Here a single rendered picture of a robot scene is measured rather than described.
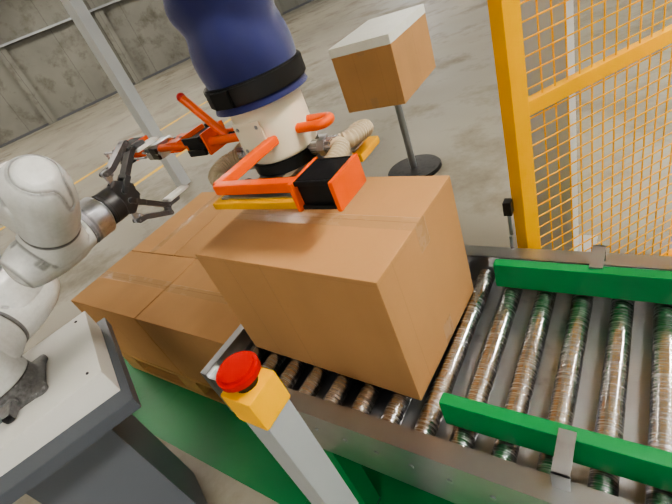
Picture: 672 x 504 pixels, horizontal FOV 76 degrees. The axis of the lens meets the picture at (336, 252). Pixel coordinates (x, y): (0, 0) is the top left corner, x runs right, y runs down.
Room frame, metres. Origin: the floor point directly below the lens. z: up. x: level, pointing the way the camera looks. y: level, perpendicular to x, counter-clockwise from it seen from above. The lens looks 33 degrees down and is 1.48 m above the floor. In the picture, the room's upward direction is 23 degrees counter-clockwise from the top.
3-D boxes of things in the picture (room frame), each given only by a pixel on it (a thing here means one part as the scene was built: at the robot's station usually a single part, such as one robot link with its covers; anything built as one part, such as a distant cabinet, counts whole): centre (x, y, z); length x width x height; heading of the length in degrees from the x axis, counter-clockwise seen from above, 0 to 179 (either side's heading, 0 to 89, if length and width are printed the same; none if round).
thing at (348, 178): (0.61, -0.03, 1.20); 0.09 x 0.08 x 0.05; 137
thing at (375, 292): (1.01, 0.02, 0.75); 0.60 x 0.40 x 0.40; 44
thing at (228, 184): (1.05, 0.24, 1.20); 0.93 x 0.30 x 0.04; 47
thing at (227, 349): (1.25, 0.28, 0.58); 0.70 x 0.03 x 0.06; 136
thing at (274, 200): (0.94, 0.08, 1.10); 0.34 x 0.10 x 0.05; 47
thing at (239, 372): (0.49, 0.21, 1.02); 0.07 x 0.07 x 0.04
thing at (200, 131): (1.18, 0.20, 1.20); 0.10 x 0.08 x 0.06; 137
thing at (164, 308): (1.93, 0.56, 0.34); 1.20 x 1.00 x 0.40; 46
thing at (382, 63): (2.85, -0.78, 0.82); 0.60 x 0.40 x 0.40; 138
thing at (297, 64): (1.01, 0.02, 1.32); 0.23 x 0.23 x 0.04
